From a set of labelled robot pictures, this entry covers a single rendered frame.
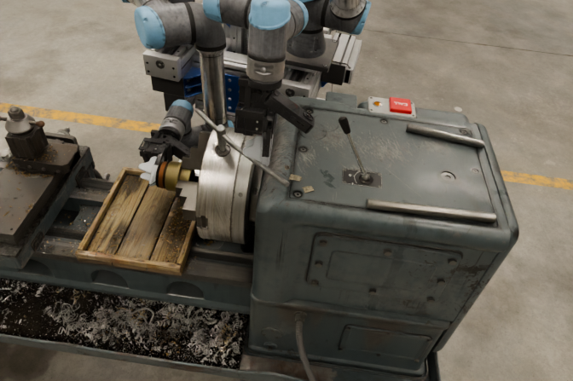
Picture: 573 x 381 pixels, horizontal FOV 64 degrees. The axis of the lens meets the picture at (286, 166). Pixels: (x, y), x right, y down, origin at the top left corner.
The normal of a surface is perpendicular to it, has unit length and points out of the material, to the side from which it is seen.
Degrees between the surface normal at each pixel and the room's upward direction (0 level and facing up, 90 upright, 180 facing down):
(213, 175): 38
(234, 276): 0
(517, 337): 0
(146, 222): 0
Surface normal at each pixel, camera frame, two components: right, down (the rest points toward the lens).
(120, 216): 0.07, -0.72
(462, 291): -0.11, 0.67
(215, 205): -0.07, 0.30
